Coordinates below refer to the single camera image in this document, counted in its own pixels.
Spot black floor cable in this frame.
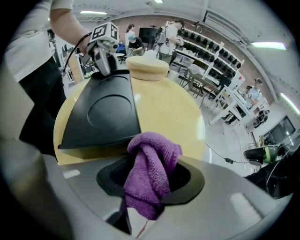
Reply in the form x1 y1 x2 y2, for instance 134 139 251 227
204 140 245 165

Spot person's white shirt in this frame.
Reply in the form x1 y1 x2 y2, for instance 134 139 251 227
4 0 74 83

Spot long ceiling light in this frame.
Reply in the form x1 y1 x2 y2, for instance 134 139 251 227
280 92 300 112
80 10 109 15
250 41 287 51

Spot black box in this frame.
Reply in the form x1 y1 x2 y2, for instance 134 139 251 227
58 69 143 160

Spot white workbench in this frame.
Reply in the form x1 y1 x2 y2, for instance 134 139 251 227
209 84 260 132

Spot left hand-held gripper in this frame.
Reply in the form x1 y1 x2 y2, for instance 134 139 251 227
86 21 120 76

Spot black monitor screen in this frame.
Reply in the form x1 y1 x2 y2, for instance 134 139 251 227
138 27 158 45

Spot person's left forearm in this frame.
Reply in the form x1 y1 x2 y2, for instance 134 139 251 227
50 0 91 54

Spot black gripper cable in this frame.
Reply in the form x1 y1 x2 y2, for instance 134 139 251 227
62 32 92 76

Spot round wooden lid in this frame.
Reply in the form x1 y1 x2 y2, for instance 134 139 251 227
125 56 170 82

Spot purple cloth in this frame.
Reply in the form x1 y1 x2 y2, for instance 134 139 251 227
123 131 183 221

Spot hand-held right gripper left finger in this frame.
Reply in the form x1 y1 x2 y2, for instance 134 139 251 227
96 158 129 198

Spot round wooden table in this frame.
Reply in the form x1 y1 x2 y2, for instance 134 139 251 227
53 70 207 166

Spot grey storage bins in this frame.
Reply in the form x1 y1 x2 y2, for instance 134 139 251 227
169 52 195 74

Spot person's black trousers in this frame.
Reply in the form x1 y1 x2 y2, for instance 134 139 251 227
18 56 68 163

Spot rows of black headsets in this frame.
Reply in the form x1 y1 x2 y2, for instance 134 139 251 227
181 29 242 79

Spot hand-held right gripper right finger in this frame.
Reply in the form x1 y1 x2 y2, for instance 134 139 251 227
161 161 205 205

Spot white shelving rack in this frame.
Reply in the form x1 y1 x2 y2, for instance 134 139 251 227
165 20 246 89

